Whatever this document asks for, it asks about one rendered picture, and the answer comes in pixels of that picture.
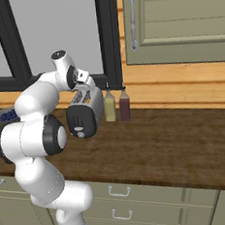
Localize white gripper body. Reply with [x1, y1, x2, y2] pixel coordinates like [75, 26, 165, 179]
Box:
[71, 74, 98, 95]

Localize silver and black toaster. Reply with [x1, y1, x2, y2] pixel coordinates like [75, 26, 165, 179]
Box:
[62, 85, 108, 142]

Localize grey toaster lever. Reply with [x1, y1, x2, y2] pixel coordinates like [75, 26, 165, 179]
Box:
[72, 125, 85, 133]

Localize yellow oil bottle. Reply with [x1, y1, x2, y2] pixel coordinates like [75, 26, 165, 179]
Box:
[101, 81, 118, 124]

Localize dark red sauce bottle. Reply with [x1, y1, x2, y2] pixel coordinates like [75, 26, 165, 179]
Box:
[115, 80, 133, 123]

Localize black framed window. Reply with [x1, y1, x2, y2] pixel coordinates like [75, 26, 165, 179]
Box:
[0, 0, 127, 102]

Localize blueberries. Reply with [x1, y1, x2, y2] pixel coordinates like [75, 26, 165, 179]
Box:
[0, 108, 19, 123]

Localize silver cupboard door handle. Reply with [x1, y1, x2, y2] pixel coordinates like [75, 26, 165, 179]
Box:
[125, 0, 144, 52]

